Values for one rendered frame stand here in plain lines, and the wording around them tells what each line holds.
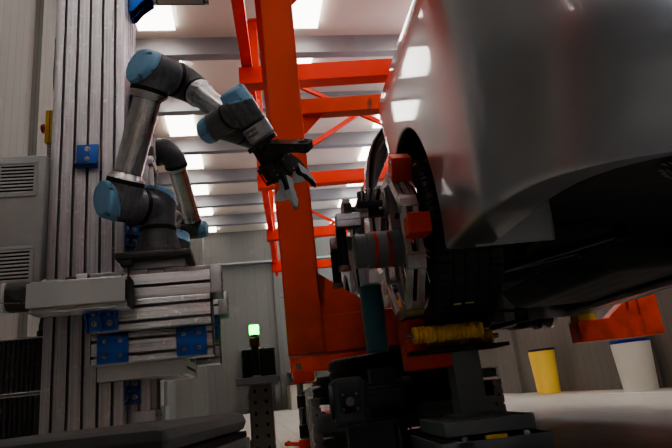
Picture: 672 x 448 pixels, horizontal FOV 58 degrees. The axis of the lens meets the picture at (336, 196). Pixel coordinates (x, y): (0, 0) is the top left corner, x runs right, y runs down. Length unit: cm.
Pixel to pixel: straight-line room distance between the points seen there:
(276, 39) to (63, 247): 154
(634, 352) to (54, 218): 681
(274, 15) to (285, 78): 37
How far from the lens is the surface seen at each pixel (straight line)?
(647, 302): 539
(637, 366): 797
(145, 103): 195
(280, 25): 320
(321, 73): 594
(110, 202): 191
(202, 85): 198
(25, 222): 223
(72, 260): 220
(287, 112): 296
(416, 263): 204
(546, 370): 1005
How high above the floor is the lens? 35
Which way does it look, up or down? 18 degrees up
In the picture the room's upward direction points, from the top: 6 degrees counter-clockwise
